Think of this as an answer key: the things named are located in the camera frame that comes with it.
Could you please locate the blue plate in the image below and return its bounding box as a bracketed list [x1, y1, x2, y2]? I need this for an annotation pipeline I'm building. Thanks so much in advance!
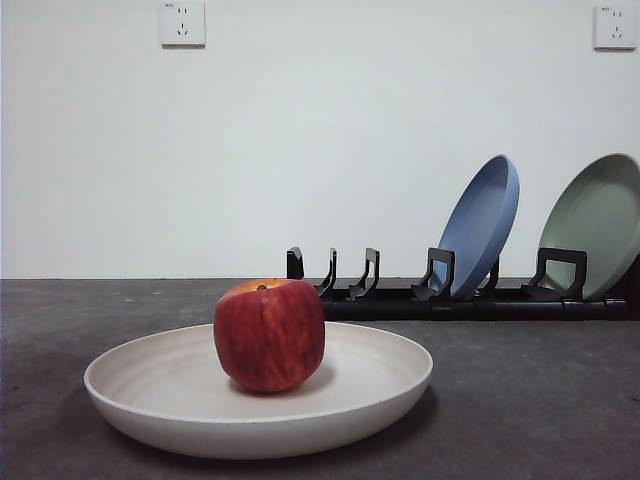
[436, 153, 521, 299]

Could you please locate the white wall socket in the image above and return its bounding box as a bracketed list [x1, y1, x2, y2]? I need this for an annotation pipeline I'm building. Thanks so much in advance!
[160, 0, 207, 49]
[592, 3, 630, 51]

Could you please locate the red apple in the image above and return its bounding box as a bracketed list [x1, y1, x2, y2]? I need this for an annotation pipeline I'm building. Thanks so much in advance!
[213, 278, 327, 395]

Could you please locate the green plate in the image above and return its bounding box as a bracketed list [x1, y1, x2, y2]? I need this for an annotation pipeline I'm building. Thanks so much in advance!
[537, 151, 640, 301]

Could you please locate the pale yellow plate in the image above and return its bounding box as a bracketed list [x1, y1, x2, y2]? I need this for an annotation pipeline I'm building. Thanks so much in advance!
[83, 321, 434, 460]

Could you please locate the black plate rack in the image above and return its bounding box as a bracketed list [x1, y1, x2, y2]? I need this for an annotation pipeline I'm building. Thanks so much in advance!
[285, 246, 640, 322]

